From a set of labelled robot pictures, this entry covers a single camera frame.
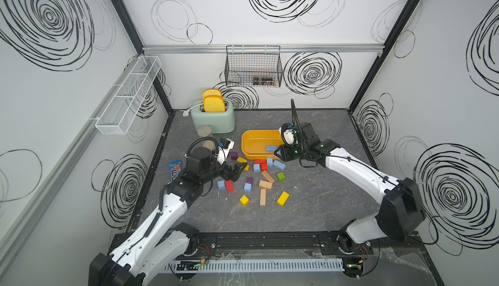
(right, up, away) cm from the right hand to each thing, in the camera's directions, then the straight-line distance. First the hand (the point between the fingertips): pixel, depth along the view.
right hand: (277, 152), depth 82 cm
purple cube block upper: (-20, -4, +16) cm, 26 cm away
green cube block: (+3, -13, +8) cm, 15 cm away
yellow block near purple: (-17, -6, +15) cm, 23 cm away
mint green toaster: (-29, +14, +22) cm, 38 cm away
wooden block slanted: (-3, -13, +9) cm, 16 cm away
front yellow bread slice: (-30, +22, +14) cm, 40 cm away
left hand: (-17, -1, -7) cm, 18 cm away
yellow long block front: (+3, -21, +3) cm, 21 cm away
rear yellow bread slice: (-32, +29, +16) cm, 46 cm away
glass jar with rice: (-34, +9, +10) cm, 37 cm away
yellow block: (-14, -9, +12) cm, 20 cm away
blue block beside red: (-9, -9, +12) cm, 17 cm away
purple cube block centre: (-12, -14, +8) cm, 21 cm away
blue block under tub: (-2, -6, +12) cm, 14 cm away
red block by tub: (-5, -7, +13) cm, 16 cm away
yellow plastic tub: (-10, +2, +21) cm, 23 cm away
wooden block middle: (-5, -15, +5) cm, 17 cm away
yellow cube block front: (-14, -21, +2) cm, 26 cm away
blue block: (-13, -17, +5) cm, 22 cm away
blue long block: (+2, -8, +13) cm, 15 cm away
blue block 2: (-25, -16, +5) cm, 30 cm away
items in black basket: (-5, +32, +5) cm, 33 cm away
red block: (-21, -16, +7) cm, 28 cm away
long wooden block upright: (-6, -20, +3) cm, 21 cm away
